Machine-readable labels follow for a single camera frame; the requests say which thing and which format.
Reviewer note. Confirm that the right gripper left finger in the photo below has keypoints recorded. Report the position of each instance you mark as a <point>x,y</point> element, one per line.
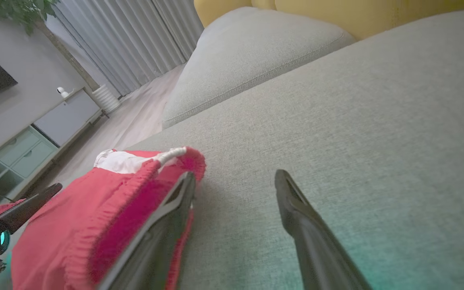
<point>155,245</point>

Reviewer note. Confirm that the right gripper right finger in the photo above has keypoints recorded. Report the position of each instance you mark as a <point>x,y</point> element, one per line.
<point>316,249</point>

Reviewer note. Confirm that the red shorts with white stripes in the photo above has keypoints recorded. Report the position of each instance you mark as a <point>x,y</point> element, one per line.
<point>54,241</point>

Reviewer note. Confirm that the grey television cabinet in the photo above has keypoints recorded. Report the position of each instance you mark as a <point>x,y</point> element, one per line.
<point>34,145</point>

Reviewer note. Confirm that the large grey sofa seat cushion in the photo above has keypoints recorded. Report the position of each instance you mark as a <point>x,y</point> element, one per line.
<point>377,141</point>

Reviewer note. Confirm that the white ribbed plant pot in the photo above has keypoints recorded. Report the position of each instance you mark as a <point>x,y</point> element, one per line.
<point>106,98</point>

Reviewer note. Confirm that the green leafy indoor tree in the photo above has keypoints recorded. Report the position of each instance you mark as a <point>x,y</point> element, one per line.
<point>22,12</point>

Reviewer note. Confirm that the grey pleated curtain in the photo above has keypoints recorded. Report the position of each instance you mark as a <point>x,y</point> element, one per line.
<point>135,36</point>

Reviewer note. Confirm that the small grey sofa cushion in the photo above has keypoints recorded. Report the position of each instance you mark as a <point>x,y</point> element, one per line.
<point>256,52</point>

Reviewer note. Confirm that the yellow sofa backrest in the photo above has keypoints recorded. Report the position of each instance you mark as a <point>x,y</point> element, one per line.
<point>377,16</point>

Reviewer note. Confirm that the small white security camera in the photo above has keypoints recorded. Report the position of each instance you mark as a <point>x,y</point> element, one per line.
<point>63,92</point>

